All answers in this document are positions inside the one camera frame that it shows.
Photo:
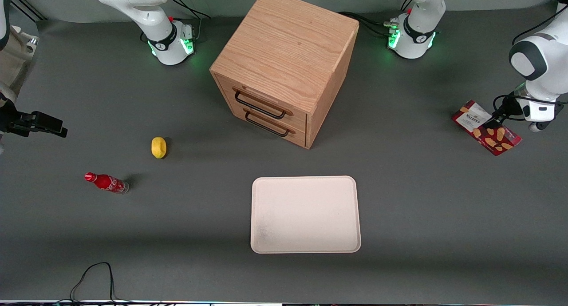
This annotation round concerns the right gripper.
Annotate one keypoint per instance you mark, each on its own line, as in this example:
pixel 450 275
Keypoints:
pixel 12 121

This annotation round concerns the black frame rail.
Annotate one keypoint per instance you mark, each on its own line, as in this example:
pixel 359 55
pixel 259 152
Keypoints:
pixel 27 8

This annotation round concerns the yellow lemon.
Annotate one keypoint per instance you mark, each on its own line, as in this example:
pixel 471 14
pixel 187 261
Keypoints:
pixel 159 147

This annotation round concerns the wooden drawer front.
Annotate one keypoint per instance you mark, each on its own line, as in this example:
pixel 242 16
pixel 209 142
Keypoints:
pixel 284 135
pixel 266 102

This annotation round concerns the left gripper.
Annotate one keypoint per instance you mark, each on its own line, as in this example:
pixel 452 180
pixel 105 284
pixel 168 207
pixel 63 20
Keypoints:
pixel 506 108

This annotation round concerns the red cola bottle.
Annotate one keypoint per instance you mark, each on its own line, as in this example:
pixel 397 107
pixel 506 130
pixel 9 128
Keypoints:
pixel 106 182

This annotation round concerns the red cookie box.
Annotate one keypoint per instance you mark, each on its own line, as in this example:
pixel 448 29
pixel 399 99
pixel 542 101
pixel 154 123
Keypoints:
pixel 475 119

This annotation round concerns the wooden drawer cabinet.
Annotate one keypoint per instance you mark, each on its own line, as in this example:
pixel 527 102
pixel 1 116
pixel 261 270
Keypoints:
pixel 288 44

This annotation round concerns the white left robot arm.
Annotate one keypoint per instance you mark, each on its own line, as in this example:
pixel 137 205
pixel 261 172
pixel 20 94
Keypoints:
pixel 539 57

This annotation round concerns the beige plastic tray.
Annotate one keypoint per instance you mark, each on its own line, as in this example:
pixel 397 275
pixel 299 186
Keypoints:
pixel 305 215

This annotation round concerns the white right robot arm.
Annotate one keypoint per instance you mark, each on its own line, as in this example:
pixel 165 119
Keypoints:
pixel 146 13

